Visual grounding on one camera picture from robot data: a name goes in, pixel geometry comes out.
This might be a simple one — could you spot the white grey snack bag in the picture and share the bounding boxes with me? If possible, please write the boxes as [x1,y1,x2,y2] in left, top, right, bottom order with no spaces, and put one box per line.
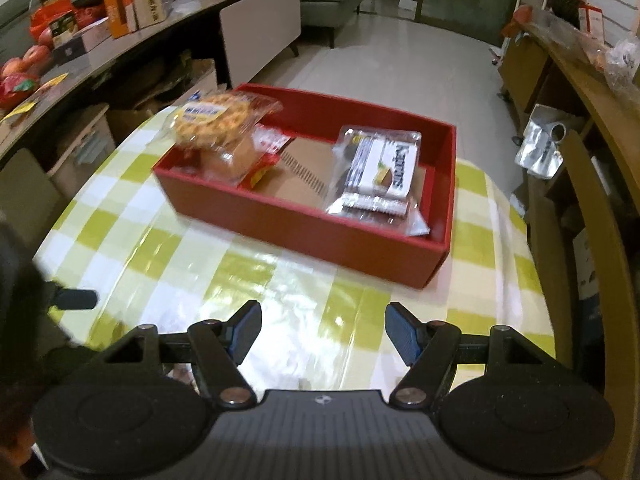
[404,198,431,237]

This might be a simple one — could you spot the brown dried fruit bag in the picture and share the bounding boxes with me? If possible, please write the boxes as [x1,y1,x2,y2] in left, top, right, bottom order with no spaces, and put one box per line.
[324,126,422,230]

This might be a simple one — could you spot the steamed cake clear packet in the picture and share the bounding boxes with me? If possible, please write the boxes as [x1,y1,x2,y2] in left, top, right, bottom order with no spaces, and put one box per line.
[200,133,259,182]

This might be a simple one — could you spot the red Trolli candy bag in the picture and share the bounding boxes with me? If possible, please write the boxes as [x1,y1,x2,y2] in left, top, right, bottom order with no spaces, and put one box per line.
[238,153,280,190]

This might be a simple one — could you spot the waffle cookie clear packet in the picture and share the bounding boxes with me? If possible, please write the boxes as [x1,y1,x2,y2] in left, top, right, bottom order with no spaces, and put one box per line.
[160,91,283,150]

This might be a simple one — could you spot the white Kaprons wafer pack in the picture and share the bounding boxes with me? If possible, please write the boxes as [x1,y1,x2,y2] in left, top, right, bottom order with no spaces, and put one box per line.
[344,136,419,200]

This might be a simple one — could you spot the green white checkered tablecloth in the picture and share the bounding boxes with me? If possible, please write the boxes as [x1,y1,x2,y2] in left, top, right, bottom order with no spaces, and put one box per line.
[36,115,554,392]

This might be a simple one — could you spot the red cardboard box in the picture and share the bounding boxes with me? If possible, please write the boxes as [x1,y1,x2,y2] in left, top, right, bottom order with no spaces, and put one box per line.
[153,84,457,289]

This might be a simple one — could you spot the brown cardboard liner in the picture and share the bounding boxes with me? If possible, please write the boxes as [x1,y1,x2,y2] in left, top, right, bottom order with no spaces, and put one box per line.
[249,136,429,212]

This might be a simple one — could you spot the wooden cabinet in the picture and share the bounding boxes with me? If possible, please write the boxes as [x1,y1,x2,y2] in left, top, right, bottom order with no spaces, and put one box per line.
[499,23,639,479]

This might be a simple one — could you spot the red white snack packet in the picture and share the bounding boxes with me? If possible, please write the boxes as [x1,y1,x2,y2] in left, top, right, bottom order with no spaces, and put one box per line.
[252,124,294,156]

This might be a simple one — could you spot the silver foil bag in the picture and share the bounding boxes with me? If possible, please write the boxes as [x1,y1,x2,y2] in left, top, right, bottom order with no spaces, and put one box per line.
[514,104,582,180]

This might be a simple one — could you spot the red apple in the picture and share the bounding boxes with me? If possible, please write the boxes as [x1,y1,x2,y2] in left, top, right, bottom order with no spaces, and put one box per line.
[23,44,50,68]

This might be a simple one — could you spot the long grey side table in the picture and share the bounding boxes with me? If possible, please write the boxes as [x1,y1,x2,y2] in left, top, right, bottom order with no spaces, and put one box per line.
[0,0,304,162]

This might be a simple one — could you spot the orange carton box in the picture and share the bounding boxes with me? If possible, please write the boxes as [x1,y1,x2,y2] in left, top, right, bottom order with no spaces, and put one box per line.
[103,0,138,39]

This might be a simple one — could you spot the beige carton box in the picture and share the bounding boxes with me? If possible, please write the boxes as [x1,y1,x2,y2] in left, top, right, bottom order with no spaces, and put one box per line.
[132,0,171,29]

